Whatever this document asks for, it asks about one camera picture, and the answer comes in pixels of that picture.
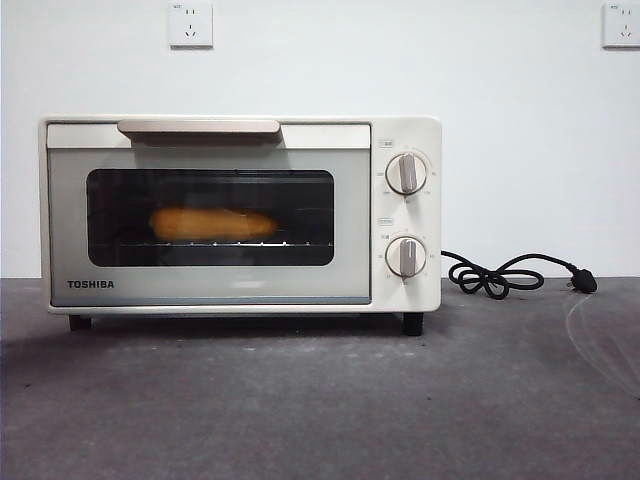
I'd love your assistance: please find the cream oven knob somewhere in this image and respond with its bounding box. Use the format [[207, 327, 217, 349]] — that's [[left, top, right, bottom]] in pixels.
[[386, 152, 429, 196], [386, 235, 429, 279]]

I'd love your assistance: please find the black power cable with plug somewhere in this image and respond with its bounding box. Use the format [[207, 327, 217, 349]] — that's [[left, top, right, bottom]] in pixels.
[[439, 249, 599, 301]]

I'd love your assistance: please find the yellow toy corn cob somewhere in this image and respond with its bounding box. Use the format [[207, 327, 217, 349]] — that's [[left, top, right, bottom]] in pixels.
[[149, 207, 278, 241]]

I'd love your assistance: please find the glass oven door with handle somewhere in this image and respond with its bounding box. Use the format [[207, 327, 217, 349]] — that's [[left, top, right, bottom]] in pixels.
[[46, 118, 373, 307]]

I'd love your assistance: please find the white wall socket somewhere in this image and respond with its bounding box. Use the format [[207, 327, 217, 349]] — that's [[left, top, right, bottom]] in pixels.
[[168, 1, 214, 50], [601, 2, 640, 50]]

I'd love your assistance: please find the cream Toshiba toaster oven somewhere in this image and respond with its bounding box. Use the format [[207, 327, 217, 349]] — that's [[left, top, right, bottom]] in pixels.
[[38, 115, 443, 337]]

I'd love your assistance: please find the metal wire oven rack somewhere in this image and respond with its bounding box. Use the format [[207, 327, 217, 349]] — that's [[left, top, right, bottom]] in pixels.
[[92, 239, 334, 250]]

